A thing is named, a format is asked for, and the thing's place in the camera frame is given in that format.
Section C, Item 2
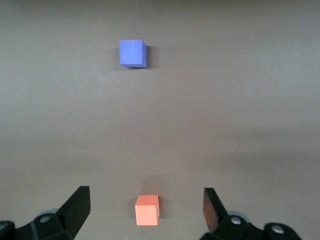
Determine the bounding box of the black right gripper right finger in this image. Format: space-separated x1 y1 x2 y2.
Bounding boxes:
201 187 302 240

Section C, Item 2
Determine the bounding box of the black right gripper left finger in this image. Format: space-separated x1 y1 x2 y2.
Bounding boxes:
0 185 91 240

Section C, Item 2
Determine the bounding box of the orange foam block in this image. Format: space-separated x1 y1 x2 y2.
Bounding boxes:
134 194 160 227

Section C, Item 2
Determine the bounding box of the brown table cover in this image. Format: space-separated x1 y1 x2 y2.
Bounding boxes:
0 0 320 240

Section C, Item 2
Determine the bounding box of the purple foam block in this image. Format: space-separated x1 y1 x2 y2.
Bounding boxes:
118 39 147 69

